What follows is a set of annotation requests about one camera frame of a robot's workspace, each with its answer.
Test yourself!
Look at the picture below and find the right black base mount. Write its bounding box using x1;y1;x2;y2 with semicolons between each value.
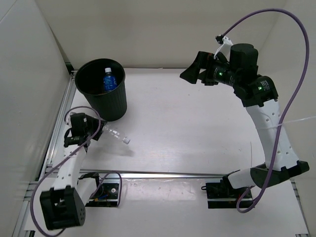
201;183;247;209

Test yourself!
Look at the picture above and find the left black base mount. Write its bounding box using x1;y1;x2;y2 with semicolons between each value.
85;171;122;207

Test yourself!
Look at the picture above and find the purple cable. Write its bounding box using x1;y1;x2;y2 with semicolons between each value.
30;106;123;237
223;8;311;213

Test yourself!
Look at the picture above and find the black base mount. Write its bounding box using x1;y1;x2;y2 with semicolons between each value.
85;171;122;207
201;183;247;209

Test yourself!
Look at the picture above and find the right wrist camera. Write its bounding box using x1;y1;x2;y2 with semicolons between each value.
214;35;233;59

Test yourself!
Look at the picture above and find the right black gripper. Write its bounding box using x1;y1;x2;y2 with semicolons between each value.
180;51;241;88

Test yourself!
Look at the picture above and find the clear unlabelled plastic bottle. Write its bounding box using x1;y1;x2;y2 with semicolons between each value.
102;124;131;145

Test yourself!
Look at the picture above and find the aluminium frame rail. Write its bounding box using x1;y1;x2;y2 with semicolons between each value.
80;169;225;179

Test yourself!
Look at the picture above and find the blue label clear bottle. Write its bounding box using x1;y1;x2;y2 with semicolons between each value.
103;68;118;92

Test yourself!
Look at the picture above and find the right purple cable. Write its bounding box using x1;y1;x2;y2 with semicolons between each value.
223;8;311;213

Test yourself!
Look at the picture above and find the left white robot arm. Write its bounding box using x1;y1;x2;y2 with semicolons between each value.
39;113;106;231

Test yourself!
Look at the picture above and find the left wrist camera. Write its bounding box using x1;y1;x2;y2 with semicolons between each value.
64;112;75;126

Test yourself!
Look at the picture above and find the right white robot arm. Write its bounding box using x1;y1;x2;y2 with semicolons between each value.
180;43;310;198

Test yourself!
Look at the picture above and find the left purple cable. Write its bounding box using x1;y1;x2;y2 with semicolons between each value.
30;106;123;237

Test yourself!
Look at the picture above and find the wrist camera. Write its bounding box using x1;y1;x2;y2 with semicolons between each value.
214;35;233;59
64;112;75;126

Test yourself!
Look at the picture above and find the black plastic bin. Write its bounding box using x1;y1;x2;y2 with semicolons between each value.
75;58;127;121

